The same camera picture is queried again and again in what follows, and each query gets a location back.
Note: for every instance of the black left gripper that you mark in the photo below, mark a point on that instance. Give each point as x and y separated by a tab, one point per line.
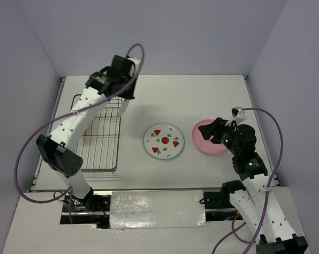
130	94

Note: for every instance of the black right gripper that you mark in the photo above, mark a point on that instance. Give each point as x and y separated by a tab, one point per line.
215	128

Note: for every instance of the pink plate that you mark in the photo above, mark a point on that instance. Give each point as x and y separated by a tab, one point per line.
203	145

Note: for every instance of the white strawberry pattern plate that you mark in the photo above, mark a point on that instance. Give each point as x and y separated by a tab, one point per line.
163	141

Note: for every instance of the white plate blue rim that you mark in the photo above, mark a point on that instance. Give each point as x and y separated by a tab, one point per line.
123	107

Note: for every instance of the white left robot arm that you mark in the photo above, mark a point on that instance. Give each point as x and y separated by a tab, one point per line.
58	147

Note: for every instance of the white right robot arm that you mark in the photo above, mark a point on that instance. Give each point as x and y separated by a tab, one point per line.
251	195

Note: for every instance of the yellow plate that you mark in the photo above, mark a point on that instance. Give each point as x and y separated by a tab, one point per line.
92	129

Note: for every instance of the silver foil tape cover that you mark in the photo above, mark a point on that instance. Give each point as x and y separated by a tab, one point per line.
157	209

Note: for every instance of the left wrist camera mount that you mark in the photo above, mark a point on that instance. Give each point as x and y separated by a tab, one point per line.
135	65

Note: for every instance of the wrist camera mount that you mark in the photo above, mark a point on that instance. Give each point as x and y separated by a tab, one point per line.
238	116
135	65

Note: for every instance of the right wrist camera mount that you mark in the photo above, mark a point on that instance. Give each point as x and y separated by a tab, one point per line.
238	116

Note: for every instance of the metal wire dish rack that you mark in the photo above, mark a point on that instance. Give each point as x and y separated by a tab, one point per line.
100	152

